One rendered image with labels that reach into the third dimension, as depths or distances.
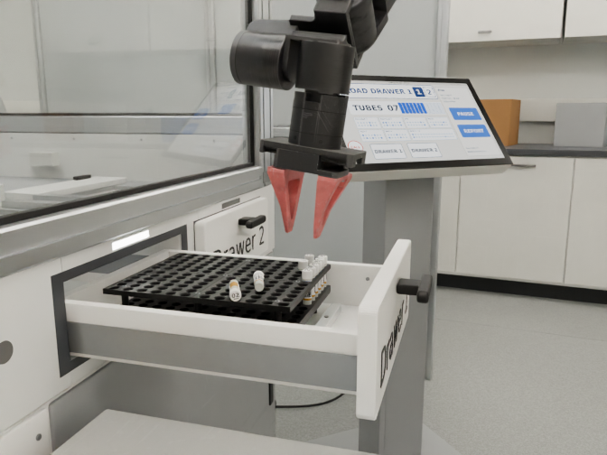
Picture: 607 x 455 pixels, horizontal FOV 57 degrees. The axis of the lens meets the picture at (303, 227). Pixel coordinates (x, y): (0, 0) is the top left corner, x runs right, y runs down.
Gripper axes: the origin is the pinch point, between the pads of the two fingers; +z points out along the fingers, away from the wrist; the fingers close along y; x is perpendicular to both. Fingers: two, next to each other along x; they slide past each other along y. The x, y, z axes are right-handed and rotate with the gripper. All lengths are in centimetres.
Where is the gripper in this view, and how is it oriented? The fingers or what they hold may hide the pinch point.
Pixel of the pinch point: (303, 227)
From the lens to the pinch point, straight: 61.9
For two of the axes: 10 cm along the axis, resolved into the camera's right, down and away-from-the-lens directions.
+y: -9.3, -2.0, 3.0
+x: -3.3, 1.9, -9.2
